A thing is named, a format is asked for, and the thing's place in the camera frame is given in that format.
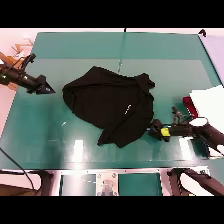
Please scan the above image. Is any silver frame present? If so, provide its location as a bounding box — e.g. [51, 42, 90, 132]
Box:
[0, 167, 224, 197]

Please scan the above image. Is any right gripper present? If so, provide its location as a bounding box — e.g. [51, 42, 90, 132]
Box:
[147, 118, 172, 143]

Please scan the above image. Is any red garment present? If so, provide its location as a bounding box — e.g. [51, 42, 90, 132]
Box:
[182, 95, 200, 119]

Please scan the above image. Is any black cable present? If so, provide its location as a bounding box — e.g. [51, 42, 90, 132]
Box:
[0, 147, 37, 192]

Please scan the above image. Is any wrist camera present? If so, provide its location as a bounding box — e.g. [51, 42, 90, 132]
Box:
[20, 53, 37, 68]
[171, 105, 186, 126]

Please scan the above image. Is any white garment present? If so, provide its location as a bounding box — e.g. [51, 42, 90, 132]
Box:
[189, 84, 224, 128]

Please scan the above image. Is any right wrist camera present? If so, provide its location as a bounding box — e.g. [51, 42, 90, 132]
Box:
[171, 105, 186, 126]

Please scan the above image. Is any black T-shirt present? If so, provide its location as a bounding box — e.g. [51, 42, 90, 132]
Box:
[61, 65, 157, 149]

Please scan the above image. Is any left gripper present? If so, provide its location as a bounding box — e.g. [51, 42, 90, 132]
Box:
[27, 74, 56, 96]

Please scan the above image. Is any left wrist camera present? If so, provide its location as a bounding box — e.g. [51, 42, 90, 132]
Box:
[20, 53, 37, 68]

